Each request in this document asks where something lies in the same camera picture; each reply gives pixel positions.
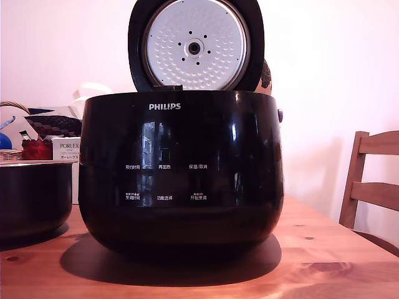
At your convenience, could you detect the wooden chair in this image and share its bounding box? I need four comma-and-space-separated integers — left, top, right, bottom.
339, 130, 399, 258

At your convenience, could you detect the white Porlex box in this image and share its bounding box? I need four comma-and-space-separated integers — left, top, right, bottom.
50, 136, 82, 205

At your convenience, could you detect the black rice cooker lid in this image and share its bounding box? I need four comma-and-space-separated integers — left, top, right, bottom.
127, 0, 266, 93

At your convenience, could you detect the dark dotted patterned bag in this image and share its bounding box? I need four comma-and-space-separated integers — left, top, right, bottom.
24, 114, 83, 140

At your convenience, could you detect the blue round object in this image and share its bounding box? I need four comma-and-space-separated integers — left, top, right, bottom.
0, 131, 13, 151

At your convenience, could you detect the brown patterned round object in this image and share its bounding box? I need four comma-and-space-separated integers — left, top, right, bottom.
254, 59, 274, 95

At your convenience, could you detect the dark metallic pot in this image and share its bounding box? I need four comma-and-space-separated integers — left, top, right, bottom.
0, 161, 74, 247

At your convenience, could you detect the black Philips rice cooker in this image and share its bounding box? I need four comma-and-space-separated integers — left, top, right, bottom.
77, 90, 285, 254

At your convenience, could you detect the wicker basket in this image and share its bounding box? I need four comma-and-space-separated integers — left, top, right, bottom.
0, 100, 29, 161

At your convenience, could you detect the white paper bag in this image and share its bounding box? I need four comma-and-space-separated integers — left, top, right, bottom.
67, 82, 113, 120

